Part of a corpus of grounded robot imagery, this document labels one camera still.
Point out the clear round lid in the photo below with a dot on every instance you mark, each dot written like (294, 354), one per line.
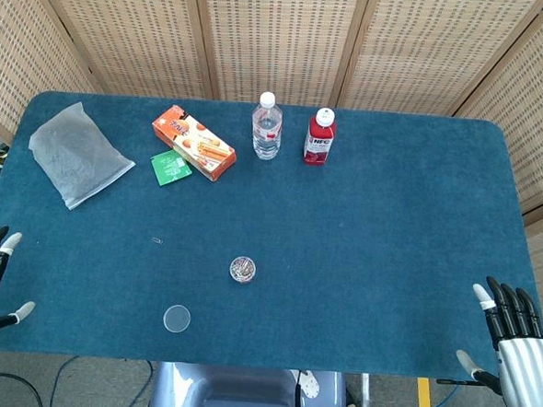
(177, 318)

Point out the round container of clips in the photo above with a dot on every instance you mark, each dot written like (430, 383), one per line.
(242, 269)

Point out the clear water bottle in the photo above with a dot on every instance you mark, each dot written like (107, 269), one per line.
(267, 131)

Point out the white perforated bracket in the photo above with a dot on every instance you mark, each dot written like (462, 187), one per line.
(308, 386)

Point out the woven folding screen panel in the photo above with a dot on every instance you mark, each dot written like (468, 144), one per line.
(277, 38)
(438, 47)
(534, 127)
(18, 49)
(125, 28)

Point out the blue table cloth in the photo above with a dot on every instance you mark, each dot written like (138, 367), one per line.
(297, 242)

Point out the orange biscuit carton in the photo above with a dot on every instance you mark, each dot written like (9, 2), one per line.
(193, 142)

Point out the frosted plastic zip bag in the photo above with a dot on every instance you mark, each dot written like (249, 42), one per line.
(77, 157)

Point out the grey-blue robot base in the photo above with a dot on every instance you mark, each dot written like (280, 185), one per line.
(241, 395)

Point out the white table leg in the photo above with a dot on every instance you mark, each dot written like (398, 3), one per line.
(366, 396)

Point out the small paper clip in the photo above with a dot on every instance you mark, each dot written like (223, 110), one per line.
(157, 241)

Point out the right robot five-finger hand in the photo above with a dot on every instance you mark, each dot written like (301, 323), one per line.
(522, 366)

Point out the green square sachet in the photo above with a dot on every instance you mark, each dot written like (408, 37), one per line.
(170, 168)

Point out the red NFC juice bottle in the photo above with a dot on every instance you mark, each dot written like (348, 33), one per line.
(320, 139)

